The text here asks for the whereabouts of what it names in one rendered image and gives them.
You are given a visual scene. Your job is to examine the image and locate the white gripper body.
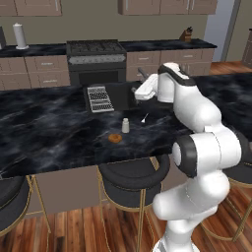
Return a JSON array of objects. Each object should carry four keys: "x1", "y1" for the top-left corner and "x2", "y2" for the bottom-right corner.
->
[{"x1": 134, "y1": 74, "x2": 159, "y2": 102}]

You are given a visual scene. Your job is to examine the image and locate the white shaker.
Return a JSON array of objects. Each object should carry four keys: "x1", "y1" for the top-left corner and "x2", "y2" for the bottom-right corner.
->
[{"x1": 121, "y1": 117, "x2": 131, "y2": 134}]

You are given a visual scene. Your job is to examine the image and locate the grey tap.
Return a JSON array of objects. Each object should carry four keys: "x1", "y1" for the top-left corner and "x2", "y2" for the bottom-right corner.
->
[{"x1": 137, "y1": 67, "x2": 150, "y2": 82}]

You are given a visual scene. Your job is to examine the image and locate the black sink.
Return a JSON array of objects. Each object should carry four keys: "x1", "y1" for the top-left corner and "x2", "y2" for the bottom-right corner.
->
[{"x1": 83, "y1": 80, "x2": 173, "y2": 113}]

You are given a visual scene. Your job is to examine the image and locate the small white utensil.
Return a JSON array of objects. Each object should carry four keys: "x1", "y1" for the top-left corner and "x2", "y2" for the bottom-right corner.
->
[{"x1": 140, "y1": 112, "x2": 151, "y2": 124}]

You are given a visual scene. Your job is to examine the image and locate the beige base cupboards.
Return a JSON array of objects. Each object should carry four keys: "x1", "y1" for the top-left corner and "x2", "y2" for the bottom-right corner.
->
[
  {"x1": 125, "y1": 48, "x2": 217, "y2": 82},
  {"x1": 0, "y1": 54, "x2": 72, "y2": 92}
]

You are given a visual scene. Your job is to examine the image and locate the black stove with oven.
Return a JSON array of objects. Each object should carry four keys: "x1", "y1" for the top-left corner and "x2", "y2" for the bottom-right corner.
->
[{"x1": 66, "y1": 39, "x2": 128, "y2": 88}]

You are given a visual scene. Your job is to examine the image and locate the brown doughnut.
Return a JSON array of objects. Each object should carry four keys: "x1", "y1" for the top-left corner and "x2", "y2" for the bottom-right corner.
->
[{"x1": 107, "y1": 133, "x2": 123, "y2": 145}]

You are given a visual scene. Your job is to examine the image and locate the wooden knife block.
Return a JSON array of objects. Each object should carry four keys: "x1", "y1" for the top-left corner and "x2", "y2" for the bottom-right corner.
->
[{"x1": 179, "y1": 27, "x2": 194, "y2": 43}]

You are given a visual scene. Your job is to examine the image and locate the black stool with gold legs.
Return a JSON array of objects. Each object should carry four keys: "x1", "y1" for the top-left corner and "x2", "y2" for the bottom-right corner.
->
[
  {"x1": 96, "y1": 153, "x2": 172, "y2": 252},
  {"x1": 0, "y1": 174, "x2": 53, "y2": 252},
  {"x1": 199, "y1": 130, "x2": 252, "y2": 244}
]

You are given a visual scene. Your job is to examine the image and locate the white paper towel roll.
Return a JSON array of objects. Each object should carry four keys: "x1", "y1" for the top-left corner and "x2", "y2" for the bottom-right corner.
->
[{"x1": 12, "y1": 22, "x2": 31, "y2": 50}]

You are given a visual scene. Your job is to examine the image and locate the dark grey appliance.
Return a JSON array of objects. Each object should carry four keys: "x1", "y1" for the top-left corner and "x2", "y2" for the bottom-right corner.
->
[{"x1": 0, "y1": 26, "x2": 7, "y2": 49}]

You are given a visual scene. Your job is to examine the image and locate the beige wall cupboards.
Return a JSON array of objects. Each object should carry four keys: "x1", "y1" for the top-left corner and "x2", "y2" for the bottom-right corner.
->
[
  {"x1": 0, "y1": 0, "x2": 63, "y2": 18},
  {"x1": 117, "y1": 0, "x2": 219, "y2": 16}
]

